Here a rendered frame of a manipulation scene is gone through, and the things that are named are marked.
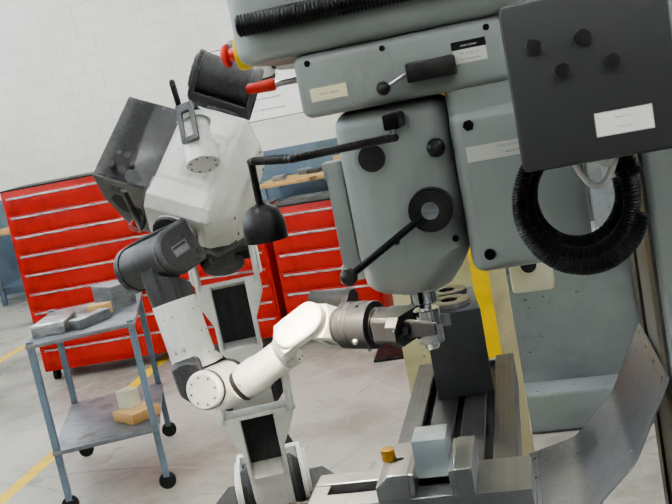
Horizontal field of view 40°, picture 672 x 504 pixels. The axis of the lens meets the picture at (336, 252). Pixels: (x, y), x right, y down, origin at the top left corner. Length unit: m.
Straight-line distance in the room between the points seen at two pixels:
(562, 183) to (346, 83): 0.37
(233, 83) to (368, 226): 0.63
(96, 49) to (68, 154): 1.33
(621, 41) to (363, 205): 0.52
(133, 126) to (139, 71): 9.39
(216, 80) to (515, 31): 0.96
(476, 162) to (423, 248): 0.17
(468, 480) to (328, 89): 0.63
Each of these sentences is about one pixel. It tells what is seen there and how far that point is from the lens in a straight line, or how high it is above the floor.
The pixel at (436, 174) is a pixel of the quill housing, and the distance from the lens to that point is 1.48.
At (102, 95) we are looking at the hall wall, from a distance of 11.57.
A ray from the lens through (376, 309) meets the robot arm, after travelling 1.66.
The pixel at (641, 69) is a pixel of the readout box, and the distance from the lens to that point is 1.20.
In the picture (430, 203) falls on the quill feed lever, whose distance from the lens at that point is 1.45.
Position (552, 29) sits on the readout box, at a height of 1.69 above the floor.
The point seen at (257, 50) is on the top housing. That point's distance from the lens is 1.48.
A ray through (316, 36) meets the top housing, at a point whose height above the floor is 1.75.
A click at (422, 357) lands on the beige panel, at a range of 3.46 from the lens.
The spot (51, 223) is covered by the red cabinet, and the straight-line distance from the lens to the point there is 6.95.
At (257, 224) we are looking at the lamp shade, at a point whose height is 1.48.
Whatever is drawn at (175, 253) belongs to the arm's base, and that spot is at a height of 1.42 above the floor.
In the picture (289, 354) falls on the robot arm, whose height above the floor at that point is 1.21.
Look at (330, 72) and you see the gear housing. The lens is 1.47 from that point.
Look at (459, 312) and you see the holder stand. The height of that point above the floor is 1.17.
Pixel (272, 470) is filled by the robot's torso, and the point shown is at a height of 0.75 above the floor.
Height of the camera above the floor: 1.66
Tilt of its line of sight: 9 degrees down
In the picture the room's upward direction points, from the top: 11 degrees counter-clockwise
